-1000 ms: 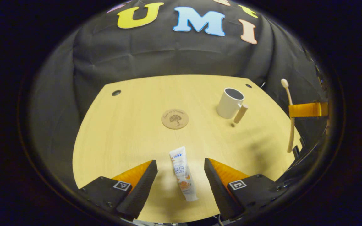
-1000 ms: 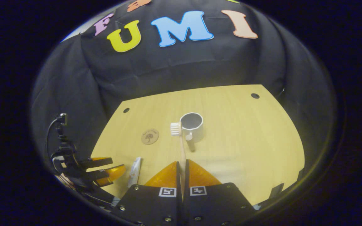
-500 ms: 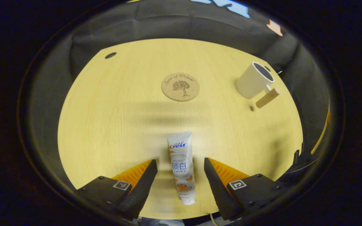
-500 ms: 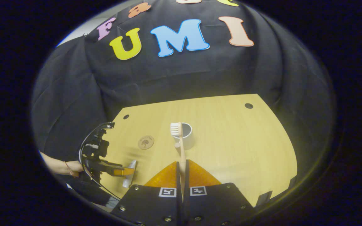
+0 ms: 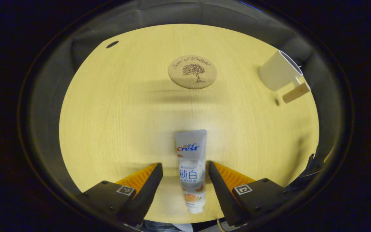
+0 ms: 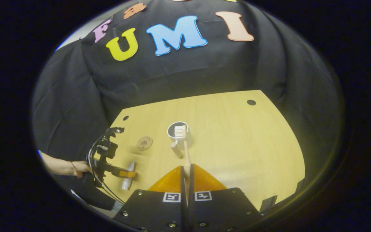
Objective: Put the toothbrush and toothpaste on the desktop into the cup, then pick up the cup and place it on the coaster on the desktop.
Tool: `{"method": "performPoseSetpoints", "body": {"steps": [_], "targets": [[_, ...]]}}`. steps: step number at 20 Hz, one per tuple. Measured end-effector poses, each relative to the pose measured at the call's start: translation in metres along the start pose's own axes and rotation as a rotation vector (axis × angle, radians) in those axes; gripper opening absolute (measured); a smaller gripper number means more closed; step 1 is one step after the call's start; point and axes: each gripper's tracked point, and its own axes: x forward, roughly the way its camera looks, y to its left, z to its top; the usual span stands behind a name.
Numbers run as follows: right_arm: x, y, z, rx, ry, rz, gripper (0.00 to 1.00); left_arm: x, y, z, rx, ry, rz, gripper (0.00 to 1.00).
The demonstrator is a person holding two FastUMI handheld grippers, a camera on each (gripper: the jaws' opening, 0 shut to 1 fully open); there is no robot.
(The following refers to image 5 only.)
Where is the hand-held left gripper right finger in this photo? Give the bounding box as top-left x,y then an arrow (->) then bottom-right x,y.
208,161 -> 297,227

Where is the round cork coaster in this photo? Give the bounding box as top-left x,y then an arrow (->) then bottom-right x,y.
168,55 -> 218,90

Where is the white toothpaste tube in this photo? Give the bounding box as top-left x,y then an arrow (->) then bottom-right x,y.
174,129 -> 207,214

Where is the white cup with wooden handle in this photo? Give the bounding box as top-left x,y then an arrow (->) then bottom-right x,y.
258,50 -> 311,104

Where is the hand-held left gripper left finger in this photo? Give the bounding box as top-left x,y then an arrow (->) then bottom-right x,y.
76,163 -> 164,227

